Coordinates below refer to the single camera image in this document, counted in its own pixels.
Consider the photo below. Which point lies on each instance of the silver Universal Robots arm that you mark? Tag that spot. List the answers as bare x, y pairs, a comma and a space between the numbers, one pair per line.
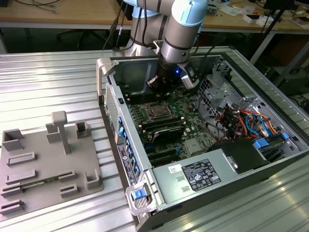
178, 43

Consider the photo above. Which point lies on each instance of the black RAM slot bank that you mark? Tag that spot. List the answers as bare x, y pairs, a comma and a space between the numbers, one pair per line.
137, 95
161, 123

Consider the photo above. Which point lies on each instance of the CPU socket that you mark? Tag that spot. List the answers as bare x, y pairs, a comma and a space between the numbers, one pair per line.
173, 116

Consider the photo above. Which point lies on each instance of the silver perforated drive cage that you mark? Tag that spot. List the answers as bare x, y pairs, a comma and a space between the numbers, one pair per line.
214, 94

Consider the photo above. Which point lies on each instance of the green motherboard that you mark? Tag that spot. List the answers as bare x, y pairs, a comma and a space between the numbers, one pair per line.
193, 125

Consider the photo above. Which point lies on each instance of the black graphics card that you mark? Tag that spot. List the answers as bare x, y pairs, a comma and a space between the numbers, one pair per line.
167, 134

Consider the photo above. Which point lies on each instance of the open grey PC case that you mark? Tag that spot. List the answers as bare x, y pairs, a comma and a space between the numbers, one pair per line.
135, 135

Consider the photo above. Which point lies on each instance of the silver chipset heatsink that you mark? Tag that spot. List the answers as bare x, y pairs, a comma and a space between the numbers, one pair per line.
193, 147

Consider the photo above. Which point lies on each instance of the black chair base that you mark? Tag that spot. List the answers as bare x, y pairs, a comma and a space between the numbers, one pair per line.
82, 36

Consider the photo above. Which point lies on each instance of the white box with black inlay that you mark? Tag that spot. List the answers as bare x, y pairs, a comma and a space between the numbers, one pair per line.
253, 18

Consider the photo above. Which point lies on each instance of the grey power supply unit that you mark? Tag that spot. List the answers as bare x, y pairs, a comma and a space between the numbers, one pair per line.
169, 186

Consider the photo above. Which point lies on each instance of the wooden desk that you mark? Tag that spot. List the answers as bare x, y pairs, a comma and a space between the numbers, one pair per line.
72, 12

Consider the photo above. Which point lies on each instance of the blue case latch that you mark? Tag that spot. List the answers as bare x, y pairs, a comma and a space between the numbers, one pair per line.
138, 194

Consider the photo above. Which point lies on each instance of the black equipment box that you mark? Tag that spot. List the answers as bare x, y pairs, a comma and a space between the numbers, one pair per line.
294, 82

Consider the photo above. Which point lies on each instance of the grey parts rack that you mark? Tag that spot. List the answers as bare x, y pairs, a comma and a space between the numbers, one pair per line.
48, 157

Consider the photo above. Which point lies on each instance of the green RAM stick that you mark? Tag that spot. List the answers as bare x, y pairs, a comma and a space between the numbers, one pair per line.
38, 182

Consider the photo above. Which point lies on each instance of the black wrist camera block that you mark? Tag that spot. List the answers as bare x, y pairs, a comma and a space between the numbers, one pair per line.
150, 83

